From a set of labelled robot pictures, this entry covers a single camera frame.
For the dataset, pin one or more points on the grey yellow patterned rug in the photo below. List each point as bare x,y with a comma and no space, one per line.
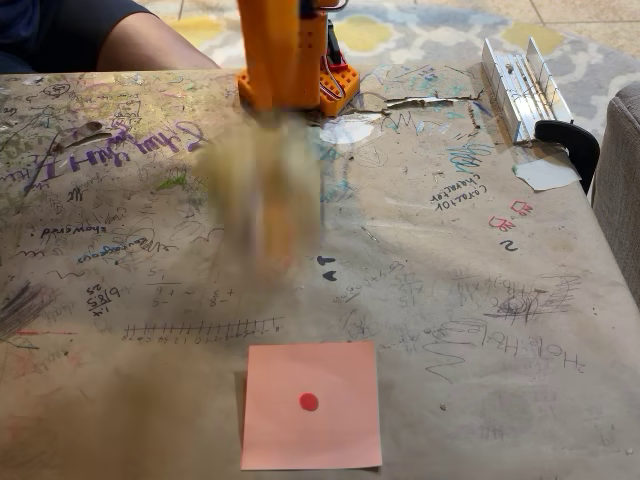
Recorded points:
440,35

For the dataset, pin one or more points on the small red round object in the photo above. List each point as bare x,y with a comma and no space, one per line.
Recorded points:
308,401

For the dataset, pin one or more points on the white tape piece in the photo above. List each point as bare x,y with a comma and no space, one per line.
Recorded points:
547,172

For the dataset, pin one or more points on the orange robot arm with base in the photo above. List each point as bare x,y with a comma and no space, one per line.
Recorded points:
280,55

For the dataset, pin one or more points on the scribbled brown paper table cover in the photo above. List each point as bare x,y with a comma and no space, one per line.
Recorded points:
450,275

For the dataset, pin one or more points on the black clamp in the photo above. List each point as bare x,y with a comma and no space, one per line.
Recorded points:
575,142

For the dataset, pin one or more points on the pink square sticky note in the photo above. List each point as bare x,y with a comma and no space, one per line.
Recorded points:
310,405

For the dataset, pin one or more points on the aluminium channel rail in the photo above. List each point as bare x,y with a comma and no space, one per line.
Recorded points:
525,90

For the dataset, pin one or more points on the grey fabric sofa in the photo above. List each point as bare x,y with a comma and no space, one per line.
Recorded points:
620,190

